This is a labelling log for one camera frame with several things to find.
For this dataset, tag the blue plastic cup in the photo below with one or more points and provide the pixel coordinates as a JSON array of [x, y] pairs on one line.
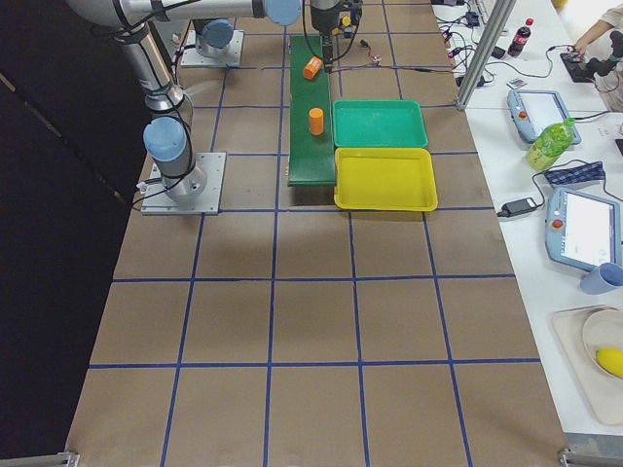
[[602, 279]]

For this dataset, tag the orange cylinder with 4680 print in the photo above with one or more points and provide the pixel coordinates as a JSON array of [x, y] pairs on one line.
[[312, 68]]

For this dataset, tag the green drink bottle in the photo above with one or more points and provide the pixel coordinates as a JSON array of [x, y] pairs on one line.
[[550, 144]]

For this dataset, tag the green plastic tray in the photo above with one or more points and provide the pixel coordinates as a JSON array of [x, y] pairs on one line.
[[378, 123]]

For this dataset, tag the teach pendant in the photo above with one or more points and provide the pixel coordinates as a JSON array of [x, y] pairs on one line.
[[534, 110], [583, 231]]

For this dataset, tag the blue plaid cloth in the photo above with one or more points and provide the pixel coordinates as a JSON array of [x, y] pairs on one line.
[[586, 172]]

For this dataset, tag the green conveyor belt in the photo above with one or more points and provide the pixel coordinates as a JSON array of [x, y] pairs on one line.
[[311, 158]]

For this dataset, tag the yellow fruit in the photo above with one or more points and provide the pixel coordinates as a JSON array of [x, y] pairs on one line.
[[610, 359]]

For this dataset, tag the lower teach pendant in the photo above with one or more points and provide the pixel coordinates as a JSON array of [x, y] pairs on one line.
[[583, 231]]

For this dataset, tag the black power adapter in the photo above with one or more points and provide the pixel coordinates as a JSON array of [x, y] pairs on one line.
[[517, 207]]

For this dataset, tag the beige serving tray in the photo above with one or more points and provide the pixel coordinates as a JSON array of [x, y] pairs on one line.
[[602, 392]]

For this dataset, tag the upper teach pendant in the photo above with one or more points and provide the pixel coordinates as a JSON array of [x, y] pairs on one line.
[[534, 110]]

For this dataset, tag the plain orange cylinder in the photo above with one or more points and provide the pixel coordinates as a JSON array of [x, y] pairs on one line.
[[316, 121]]

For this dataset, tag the beige bowl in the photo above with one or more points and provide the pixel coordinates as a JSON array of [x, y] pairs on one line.
[[602, 328]]

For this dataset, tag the cola bottle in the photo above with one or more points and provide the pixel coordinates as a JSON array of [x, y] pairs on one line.
[[520, 39]]

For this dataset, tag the aluminium frame post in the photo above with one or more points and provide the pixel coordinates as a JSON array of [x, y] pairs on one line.
[[474, 70]]

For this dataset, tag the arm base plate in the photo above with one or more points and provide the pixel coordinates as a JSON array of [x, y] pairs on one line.
[[197, 53], [199, 192]]

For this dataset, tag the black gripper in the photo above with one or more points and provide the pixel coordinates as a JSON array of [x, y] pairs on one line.
[[322, 20]]

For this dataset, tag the yellow plastic tray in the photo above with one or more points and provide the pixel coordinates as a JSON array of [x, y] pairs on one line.
[[393, 179]]

